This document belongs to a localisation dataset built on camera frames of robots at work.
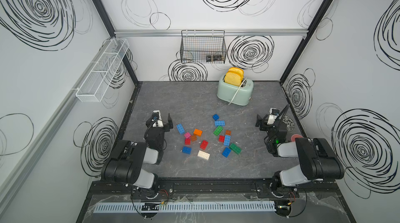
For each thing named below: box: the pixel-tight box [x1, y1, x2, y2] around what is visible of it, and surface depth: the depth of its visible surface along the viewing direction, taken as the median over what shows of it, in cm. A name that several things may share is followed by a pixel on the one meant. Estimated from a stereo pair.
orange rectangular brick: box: [193, 128, 203, 136], surface depth 93 cm
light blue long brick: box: [176, 122, 186, 134], surface depth 95 cm
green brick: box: [213, 125, 224, 136], surface depth 95 cm
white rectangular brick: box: [197, 150, 211, 160], surface depth 85 cm
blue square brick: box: [221, 146, 232, 158], surface depth 86 cm
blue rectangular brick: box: [181, 145, 193, 155], surface depth 87 cm
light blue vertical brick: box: [223, 134, 231, 147], surface depth 91 cm
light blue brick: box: [214, 120, 226, 127], surface depth 98 cm
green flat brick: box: [229, 142, 243, 155], surface depth 88 cm
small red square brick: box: [184, 137, 192, 146], surface depth 91 cm
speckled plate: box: [282, 115, 295, 132], surface depth 96 cm
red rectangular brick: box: [200, 139, 209, 151], surface depth 88 cm
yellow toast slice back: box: [227, 67, 245, 81], surface depth 99 cm
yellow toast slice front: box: [224, 70, 244, 88], surface depth 98 cm
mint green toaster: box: [216, 75, 254, 106], surface depth 101 cm
